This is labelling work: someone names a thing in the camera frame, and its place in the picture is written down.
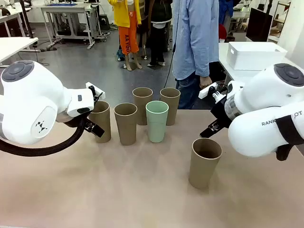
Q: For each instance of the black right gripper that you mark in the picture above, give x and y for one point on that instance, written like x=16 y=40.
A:
x=222 y=114

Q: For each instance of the brown paper cup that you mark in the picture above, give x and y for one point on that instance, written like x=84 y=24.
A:
x=203 y=171
x=103 y=116
x=125 y=128
x=172 y=107
x=142 y=104

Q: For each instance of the mint green cup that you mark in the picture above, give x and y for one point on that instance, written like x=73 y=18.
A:
x=156 y=126

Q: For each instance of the white plastic basket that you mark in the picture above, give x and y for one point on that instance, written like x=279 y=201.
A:
x=251 y=60

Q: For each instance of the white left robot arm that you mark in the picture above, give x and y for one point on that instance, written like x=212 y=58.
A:
x=28 y=102

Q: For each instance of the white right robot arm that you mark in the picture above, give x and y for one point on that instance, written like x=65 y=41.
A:
x=261 y=99

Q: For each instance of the person's left hand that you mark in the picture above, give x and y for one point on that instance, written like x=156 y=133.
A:
x=205 y=82

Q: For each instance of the dark blue jeans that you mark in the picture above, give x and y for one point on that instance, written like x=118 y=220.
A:
x=187 y=95

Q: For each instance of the mannequin legs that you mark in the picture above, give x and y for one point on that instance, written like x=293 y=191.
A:
x=129 y=63

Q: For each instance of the person in blue shirt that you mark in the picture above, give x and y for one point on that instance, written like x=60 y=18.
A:
x=192 y=35

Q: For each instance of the orange printed shorts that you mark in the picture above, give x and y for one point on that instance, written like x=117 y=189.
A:
x=128 y=40

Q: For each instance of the red round object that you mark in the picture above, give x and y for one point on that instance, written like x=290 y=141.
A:
x=222 y=32

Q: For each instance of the dark equipment under workbench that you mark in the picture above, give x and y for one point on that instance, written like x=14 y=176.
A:
x=71 y=28

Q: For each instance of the black computer case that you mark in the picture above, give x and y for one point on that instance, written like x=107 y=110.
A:
x=104 y=22

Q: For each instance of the black monitor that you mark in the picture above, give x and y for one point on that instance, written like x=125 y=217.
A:
x=259 y=26

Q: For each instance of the blue jacket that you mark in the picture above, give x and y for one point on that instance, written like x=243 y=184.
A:
x=224 y=10

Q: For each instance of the white desk with legs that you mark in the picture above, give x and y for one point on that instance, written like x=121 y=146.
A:
x=14 y=45

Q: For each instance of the yellow jacket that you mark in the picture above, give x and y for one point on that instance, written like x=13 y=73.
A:
x=123 y=14

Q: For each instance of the grey metal workbench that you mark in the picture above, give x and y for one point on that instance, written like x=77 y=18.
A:
x=64 y=10

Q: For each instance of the figure in black clothes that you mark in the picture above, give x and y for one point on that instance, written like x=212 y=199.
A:
x=159 y=14

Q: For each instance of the wooden shelf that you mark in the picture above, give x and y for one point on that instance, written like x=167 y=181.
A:
x=281 y=23

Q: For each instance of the thin black pole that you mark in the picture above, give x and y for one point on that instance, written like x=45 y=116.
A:
x=269 y=7

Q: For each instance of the black stand pole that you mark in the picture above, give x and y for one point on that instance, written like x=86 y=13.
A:
x=25 y=16

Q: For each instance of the white desk with dark underside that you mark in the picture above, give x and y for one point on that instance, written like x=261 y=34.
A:
x=9 y=14

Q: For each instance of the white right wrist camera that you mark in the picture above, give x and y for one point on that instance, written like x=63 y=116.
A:
x=206 y=91

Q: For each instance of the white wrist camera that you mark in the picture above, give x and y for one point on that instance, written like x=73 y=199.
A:
x=206 y=91
x=95 y=88

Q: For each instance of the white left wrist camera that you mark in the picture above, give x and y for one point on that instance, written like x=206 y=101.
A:
x=95 y=88

